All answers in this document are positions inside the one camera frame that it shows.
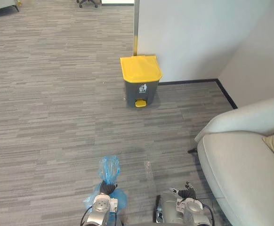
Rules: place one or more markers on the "black office chair base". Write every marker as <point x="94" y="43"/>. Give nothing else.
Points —
<point x="88" y="2"/>

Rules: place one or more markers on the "white sofa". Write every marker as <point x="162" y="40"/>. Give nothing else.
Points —
<point x="240" y="169"/>

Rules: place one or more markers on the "blue plastic trash bag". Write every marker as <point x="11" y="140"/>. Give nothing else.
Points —
<point x="108" y="168"/>

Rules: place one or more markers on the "black baseboard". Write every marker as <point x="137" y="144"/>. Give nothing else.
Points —
<point x="224" y="90"/>

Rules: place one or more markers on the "small silver bin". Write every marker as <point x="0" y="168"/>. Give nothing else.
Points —
<point x="168" y="209"/>

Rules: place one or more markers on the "grey robot body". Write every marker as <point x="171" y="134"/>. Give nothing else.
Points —
<point x="148" y="223"/>

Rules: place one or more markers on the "grey bin with yellow lid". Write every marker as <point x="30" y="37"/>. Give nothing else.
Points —
<point x="139" y="70"/>

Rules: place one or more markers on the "metal wall corner strip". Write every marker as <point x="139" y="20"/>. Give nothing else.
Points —
<point x="136" y="26"/>

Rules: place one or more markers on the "grey armchair with black legs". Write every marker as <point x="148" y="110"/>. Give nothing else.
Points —
<point x="0" y="5"/>

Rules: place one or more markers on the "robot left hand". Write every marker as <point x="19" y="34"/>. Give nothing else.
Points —
<point x="107" y="188"/>

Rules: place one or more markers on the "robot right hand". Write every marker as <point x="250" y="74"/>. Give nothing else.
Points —
<point x="186" y="193"/>

